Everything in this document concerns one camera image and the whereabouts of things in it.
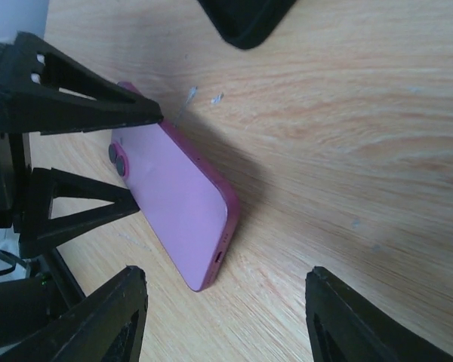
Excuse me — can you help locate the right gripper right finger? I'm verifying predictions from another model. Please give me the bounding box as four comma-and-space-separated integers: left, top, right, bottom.
305, 266, 453, 361

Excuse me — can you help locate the purple phone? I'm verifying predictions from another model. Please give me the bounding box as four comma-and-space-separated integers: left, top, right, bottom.
108, 81, 239, 293

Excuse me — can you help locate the black phone case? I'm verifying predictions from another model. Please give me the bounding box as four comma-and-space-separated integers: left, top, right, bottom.
198, 0, 296, 51

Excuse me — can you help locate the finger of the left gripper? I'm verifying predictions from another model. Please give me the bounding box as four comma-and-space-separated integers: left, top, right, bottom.
0, 32, 162, 134
13, 167, 140, 257

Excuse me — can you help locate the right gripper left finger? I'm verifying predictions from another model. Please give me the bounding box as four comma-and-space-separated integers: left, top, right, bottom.
0, 266, 148, 361

